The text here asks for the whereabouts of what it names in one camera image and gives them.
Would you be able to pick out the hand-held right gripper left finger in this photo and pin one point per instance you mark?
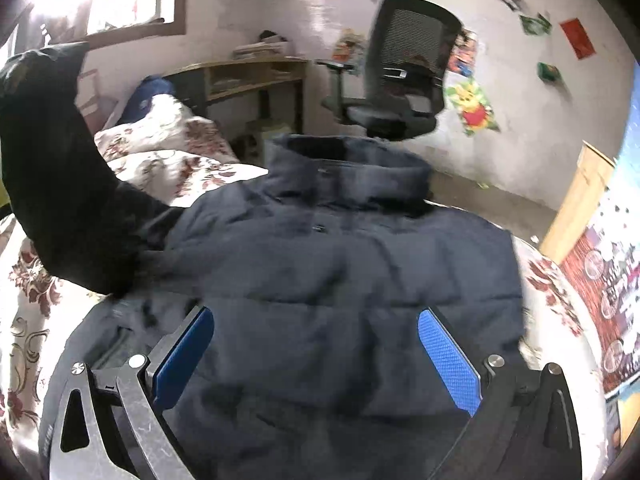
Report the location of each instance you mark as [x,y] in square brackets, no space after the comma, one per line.
[182,355]

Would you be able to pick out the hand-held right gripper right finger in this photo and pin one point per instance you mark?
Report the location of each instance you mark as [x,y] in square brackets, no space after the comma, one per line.
[450,360]

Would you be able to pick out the navy puffer jacket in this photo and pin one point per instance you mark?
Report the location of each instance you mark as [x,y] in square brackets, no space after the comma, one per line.
[325,270]

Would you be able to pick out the floral bedspread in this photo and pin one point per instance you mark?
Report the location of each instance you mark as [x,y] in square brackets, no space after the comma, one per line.
[165,160]

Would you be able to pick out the wooden cabinet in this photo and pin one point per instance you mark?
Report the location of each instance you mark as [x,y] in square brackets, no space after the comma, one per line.
[575,205]

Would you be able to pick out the white plastic container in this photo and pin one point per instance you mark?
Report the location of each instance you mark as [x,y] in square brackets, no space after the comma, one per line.
[260,135]

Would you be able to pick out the yellow-green cloth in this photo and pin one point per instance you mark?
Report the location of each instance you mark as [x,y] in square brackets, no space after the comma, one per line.
[3,200]

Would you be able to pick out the yellow bear cartoon poster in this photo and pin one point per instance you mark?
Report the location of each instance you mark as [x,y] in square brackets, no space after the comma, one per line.
[472,110]

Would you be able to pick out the wooden desk with shelf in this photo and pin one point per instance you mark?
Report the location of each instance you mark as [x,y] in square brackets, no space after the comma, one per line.
[250,67]

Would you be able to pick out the cartoon poster with red figures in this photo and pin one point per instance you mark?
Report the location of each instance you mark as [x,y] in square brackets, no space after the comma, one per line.
[465,57]

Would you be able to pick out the small green hanging box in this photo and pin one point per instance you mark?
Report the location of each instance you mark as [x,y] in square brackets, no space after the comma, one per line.
[549,72]

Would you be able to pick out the stack of books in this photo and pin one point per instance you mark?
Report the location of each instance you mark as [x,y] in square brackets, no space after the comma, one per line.
[260,51]

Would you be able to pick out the black office chair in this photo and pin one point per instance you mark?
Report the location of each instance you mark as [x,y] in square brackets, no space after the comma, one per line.
[410,35]

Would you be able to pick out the colourful cartoon poster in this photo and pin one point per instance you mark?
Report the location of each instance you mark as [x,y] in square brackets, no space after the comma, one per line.
[347,47]

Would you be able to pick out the dark item on books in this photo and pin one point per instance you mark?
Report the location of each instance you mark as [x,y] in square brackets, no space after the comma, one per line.
[270,36]

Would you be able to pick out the green photo card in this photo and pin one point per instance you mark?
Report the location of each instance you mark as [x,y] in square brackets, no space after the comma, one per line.
[535,24]

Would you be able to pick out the red paper envelope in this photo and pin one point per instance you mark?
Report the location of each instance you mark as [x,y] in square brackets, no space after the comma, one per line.
[577,37]

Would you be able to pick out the window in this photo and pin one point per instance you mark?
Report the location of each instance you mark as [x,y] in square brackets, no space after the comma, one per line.
[100,0]

